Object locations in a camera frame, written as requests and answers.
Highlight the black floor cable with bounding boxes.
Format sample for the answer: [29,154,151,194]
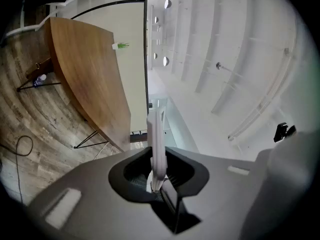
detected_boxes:
[0,134,34,205]

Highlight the plastic bottle with blue label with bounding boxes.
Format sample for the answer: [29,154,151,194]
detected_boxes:
[32,73,48,88]

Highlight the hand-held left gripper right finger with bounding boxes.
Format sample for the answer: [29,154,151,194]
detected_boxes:
[155,105,168,193]

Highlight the wooden table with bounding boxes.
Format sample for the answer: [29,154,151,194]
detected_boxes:
[16,16,132,153]

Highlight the grey ceiling spot lamp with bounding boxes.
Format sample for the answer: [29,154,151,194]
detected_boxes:
[215,61,236,74]

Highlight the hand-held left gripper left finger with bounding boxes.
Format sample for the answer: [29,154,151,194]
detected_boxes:
[146,113,159,193]

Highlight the brown wooden stool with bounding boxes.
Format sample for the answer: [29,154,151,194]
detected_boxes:
[25,57,54,79]

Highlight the black mounted camera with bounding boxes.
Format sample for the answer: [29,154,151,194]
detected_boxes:
[273,122,298,144]

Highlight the white floor cable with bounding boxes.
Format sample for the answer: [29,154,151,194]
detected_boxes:
[93,142,119,161]

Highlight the small potted green plant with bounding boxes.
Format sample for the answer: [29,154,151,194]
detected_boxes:
[111,41,130,51]

